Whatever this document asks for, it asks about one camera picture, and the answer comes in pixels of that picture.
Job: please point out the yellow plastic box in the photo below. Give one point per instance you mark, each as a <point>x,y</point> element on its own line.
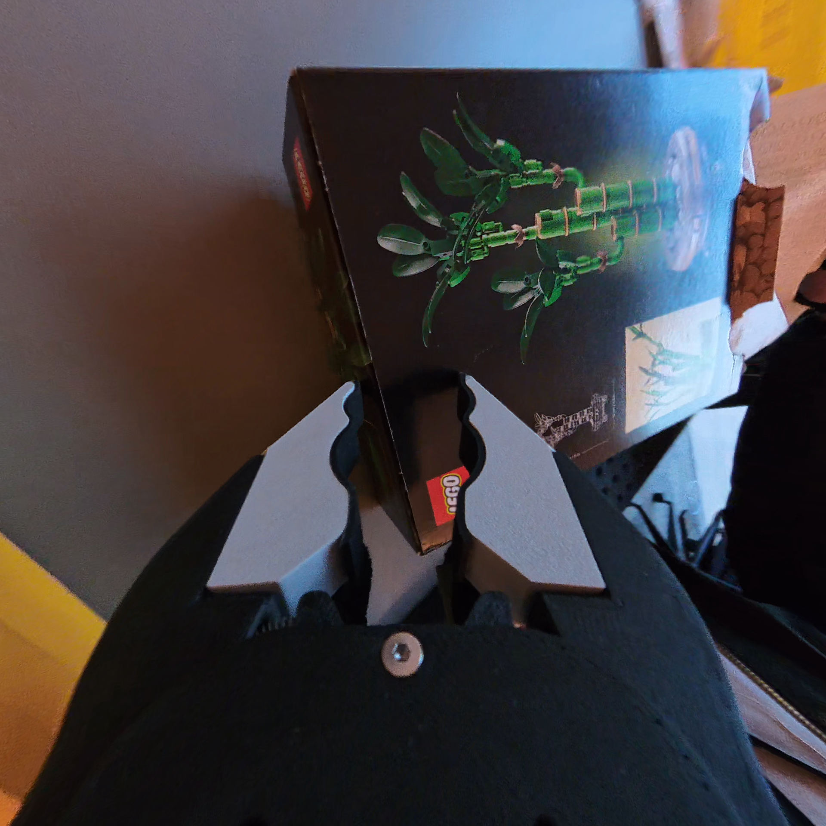
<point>32,645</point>

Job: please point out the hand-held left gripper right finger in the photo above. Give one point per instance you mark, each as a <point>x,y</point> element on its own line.
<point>529,516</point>

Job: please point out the orange yellow cardboard box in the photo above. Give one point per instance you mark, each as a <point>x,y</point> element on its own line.
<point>761,32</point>

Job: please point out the black bamboo print toy box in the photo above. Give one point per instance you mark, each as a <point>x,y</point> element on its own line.
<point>400,310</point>

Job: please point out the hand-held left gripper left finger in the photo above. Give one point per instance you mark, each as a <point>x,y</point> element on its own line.
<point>284,516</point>

